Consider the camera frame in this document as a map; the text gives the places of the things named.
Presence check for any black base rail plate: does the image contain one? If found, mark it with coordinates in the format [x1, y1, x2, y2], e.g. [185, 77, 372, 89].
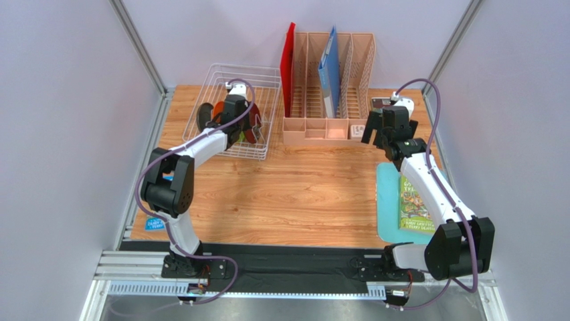
[120, 240, 424, 295]

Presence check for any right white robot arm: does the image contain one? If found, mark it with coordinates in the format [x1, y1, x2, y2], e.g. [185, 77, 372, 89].
[361, 106, 495, 280]

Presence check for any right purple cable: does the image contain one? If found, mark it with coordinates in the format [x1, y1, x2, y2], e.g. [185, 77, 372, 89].
[385, 78, 480, 311]

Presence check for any green plate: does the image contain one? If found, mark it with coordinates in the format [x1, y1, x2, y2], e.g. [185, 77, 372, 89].
[237, 131, 249, 143]

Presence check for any purple cable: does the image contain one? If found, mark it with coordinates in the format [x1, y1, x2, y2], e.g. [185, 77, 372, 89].
[133, 78, 258, 306]
[385, 78, 480, 311]

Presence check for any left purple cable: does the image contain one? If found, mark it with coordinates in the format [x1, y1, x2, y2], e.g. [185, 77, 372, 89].
[133, 78, 258, 306]

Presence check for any blue folder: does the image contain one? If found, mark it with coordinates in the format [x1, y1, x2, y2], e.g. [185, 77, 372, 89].
[318, 26, 341, 118]

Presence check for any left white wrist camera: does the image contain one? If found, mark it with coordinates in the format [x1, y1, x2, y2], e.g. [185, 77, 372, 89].
[225, 82, 248, 99]

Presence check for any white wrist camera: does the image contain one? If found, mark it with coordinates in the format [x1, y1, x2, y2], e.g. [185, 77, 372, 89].
[390, 91, 415, 118]
[225, 82, 248, 99]

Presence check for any red folder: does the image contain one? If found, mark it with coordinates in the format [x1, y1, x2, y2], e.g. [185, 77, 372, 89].
[280, 22, 296, 118]

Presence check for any pink desk file organizer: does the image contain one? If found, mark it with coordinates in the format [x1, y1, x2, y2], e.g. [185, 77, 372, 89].
[282, 30, 376, 147]

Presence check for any green storey treehouse book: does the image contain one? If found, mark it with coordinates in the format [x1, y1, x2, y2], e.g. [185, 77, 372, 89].
[398, 176, 436, 235]

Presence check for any teal cutting board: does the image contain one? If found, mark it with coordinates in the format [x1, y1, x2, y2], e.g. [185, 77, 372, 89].
[376, 163, 433, 245]

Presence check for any orange plate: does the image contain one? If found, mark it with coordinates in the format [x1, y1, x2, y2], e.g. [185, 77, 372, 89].
[212, 101, 224, 124]

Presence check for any white power adapter cube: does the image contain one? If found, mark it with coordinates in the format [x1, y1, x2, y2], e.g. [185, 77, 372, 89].
[349, 124, 365, 141]

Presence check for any illustrated book back right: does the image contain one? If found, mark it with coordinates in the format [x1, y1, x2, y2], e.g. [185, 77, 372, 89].
[370, 97, 394, 112]

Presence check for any red floral plate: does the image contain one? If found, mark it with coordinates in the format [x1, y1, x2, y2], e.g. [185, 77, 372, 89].
[243, 104, 262, 144]

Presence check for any white wire dish rack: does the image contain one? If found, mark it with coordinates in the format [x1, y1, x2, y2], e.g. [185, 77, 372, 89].
[182, 63, 282, 161]

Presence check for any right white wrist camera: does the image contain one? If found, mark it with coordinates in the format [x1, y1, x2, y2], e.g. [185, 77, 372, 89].
[390, 91, 415, 118]

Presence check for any blue storey treehouse book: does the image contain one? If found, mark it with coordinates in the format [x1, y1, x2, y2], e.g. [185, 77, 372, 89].
[144, 173, 175, 231]

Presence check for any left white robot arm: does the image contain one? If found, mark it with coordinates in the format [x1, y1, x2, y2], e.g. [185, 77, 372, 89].
[137, 94, 255, 278]

